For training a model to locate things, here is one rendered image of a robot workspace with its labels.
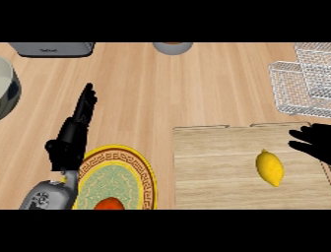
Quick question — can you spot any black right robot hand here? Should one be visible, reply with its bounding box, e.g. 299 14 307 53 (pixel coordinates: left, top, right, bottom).
289 123 331 175

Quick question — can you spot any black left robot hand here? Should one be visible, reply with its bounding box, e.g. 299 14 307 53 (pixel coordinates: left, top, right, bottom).
43 82 100 172

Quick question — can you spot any yellow lemon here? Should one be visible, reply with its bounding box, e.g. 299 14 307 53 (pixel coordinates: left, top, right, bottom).
255 148 286 188

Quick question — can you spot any wooden tray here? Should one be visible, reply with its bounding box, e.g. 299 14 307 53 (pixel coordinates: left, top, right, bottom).
172 121 331 211

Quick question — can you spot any yellow patterned plate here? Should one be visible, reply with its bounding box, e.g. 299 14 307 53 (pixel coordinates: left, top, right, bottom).
71 144 159 211

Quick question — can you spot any red-orange fruit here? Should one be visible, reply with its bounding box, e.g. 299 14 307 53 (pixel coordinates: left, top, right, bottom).
94 197 126 211

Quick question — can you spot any grey toaster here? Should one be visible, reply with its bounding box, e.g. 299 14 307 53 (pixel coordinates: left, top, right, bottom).
8 42 98 59

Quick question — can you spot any grey cup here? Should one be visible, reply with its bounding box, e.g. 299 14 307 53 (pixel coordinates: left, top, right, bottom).
151 42 196 56

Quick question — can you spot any wire tiered basket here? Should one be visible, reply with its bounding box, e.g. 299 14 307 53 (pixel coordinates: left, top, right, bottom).
268 42 331 122

